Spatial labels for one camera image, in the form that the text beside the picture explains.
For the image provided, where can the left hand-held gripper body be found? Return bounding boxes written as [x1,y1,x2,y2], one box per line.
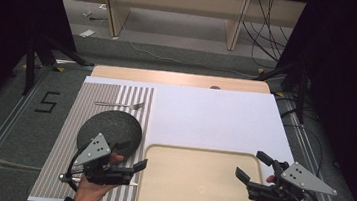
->
[70,130,139,189]

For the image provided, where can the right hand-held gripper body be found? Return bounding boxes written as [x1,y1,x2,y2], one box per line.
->
[245,156,342,201]

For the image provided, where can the dark grey round plate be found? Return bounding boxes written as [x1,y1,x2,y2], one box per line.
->
[74,105,146,162]

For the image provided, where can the person's left hand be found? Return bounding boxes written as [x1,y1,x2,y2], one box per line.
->
[72,148,126,201]

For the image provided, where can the grey striped placemat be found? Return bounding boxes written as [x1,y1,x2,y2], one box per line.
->
[27,75,157,201]

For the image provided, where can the silver metal fork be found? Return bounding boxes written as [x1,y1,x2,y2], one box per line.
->
[93,96,146,112]

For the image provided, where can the beige plastic tray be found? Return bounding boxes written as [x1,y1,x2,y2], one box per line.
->
[134,141,281,201]

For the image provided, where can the white board sheet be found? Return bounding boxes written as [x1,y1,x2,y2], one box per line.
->
[71,74,329,201]

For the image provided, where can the black tripod stand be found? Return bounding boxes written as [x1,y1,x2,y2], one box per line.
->
[20,31,98,103]
[250,55,313,126]

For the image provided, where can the light wooden table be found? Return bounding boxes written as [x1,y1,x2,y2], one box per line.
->
[89,62,273,97]

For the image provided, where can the white paper scrap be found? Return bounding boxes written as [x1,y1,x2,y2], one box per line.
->
[79,28,97,40]

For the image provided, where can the light wooden shelf unit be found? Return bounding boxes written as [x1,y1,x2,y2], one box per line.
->
[47,0,309,59]

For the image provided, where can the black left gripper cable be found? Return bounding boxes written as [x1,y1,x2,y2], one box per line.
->
[56,138,95,195]

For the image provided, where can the black floor cable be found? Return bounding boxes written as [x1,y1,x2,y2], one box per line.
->
[274,105,330,179]

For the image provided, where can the white floor cable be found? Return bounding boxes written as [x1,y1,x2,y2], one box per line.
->
[125,39,262,80]

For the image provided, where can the black cable bundle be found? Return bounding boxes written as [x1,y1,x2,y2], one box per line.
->
[235,0,296,72]

